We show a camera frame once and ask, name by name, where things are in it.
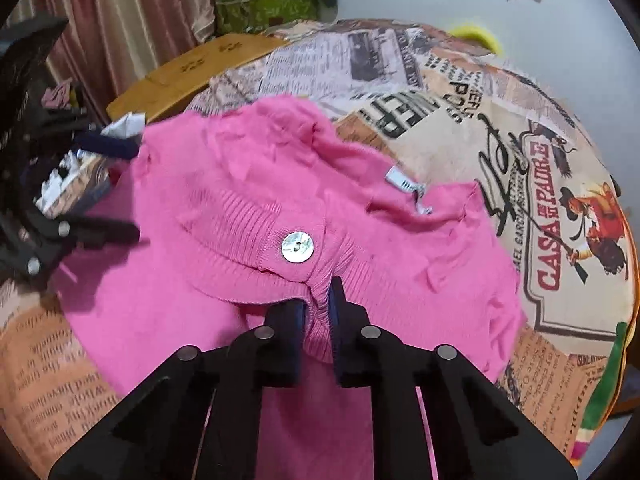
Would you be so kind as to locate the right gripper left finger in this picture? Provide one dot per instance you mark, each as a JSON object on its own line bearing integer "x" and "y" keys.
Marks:
{"x": 197, "y": 415}

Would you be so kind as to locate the pink knit cardigan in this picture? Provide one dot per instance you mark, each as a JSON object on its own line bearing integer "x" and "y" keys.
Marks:
{"x": 242, "y": 210}

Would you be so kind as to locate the green storage bag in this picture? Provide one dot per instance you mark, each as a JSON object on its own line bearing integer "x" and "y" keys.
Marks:
{"x": 255, "y": 16}

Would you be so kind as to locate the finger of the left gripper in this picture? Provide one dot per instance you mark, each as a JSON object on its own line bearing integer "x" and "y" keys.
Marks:
{"x": 27, "y": 128}
{"x": 33, "y": 246}

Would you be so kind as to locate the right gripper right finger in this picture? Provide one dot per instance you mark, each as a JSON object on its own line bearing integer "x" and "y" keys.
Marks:
{"x": 434, "y": 414}

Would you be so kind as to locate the newspaper print blanket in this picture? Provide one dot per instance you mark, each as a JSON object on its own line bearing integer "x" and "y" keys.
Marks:
{"x": 445, "y": 111}

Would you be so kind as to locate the crumpled white papers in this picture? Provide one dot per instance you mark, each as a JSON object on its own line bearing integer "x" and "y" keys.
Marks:
{"x": 81, "y": 171}

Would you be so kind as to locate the wooden lap desk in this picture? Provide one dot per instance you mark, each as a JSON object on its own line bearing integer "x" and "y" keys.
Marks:
{"x": 168, "y": 90}

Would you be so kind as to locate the striped brown curtain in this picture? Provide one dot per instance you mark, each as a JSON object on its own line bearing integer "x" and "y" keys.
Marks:
{"x": 108, "y": 45}

